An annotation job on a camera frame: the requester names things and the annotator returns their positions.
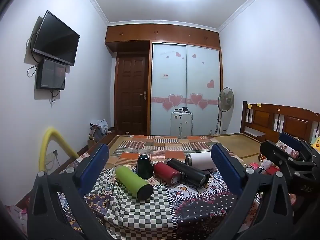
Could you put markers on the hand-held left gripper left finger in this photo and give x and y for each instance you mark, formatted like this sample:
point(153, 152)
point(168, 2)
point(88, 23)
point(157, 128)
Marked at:
point(96, 166)

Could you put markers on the pile of clothes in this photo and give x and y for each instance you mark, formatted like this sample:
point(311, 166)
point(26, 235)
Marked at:
point(98, 130)

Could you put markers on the wooden bed headboard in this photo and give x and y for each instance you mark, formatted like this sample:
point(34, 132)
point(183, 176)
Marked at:
point(265, 120)

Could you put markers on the pink and red toys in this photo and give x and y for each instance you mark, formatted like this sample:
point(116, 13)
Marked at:
point(267, 166)

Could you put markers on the checkered cloth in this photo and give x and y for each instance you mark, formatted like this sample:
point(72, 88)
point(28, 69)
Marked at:
point(140, 215)

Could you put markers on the green cup with black lid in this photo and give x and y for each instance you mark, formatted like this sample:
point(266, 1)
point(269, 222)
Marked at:
point(132, 182)

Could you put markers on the wall-mounted black television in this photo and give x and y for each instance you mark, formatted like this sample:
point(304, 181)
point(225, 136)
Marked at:
point(56, 38)

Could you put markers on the red cup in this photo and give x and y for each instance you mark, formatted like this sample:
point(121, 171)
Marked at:
point(166, 173)

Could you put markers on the brown wooden door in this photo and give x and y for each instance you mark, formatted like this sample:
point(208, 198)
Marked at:
point(131, 92)

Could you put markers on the yellow foam tube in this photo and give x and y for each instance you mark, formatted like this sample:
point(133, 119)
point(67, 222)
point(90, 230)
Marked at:
point(57, 136)

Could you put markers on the white cup with steel rim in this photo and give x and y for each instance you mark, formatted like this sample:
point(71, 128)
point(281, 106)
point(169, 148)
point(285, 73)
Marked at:
point(202, 160)

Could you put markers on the yellow plush toy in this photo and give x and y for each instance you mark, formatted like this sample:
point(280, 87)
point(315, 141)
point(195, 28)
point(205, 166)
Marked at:
point(315, 145)

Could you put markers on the standing fan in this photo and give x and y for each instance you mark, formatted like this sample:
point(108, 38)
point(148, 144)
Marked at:
point(225, 98)

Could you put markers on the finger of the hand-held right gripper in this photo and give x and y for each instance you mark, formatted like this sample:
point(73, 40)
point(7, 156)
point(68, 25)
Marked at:
point(275, 152)
point(291, 140)

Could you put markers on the black cup with steel rim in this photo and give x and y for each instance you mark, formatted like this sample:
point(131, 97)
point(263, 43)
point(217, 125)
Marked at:
point(187, 171)

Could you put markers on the bamboo bed mat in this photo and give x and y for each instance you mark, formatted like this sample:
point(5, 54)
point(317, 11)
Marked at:
point(235, 142)

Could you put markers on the wooden wardrobe with heart stickers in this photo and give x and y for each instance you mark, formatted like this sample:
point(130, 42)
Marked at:
point(185, 80)

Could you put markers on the pink cloth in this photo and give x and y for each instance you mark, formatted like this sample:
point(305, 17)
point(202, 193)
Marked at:
point(17, 217)

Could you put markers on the small black wall monitor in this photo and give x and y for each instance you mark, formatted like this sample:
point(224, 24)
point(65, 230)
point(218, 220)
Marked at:
point(51, 73)

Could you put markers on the black hexagonal cup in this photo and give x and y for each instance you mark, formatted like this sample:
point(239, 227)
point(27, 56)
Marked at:
point(144, 167)

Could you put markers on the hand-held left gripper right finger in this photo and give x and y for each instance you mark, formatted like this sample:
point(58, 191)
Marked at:
point(225, 170)

